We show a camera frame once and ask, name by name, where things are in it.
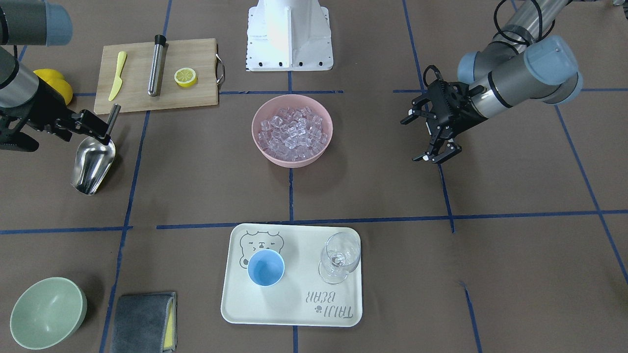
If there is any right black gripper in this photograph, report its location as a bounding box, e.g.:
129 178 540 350
0 78 112 151

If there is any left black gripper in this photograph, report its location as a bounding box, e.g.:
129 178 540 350
400 79 488 164

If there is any steel ice scoop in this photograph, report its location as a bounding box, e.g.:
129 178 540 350
70 103 121 195

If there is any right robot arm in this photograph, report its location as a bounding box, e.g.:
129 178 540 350
0 0 111 152

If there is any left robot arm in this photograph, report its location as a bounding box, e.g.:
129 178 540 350
401 0 583 164

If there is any pink bowl of ice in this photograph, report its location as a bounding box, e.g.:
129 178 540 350
251 94 334 168

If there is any blue plastic cup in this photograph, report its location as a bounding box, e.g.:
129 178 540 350
247 250 286 287

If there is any yellow lemon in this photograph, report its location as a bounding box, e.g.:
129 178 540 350
47 78 74 106
33 69 65 82

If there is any wooden cutting board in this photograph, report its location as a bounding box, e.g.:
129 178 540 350
93 38 226 115

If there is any yellow plastic knife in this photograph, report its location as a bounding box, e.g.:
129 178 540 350
108 51 128 102

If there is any steel cylinder muddler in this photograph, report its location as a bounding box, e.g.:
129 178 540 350
147 34 167 98

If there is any half lemon slice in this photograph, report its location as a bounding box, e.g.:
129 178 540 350
174 67 198 88

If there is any clear wine glass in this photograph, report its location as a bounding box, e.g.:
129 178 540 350
318 232 361 285

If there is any green ceramic bowl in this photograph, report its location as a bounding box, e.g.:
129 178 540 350
10 277 87 350

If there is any cream bear tray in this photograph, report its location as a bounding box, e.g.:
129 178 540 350
221 223 363 327

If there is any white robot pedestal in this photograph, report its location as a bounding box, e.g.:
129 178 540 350
245 0 334 72

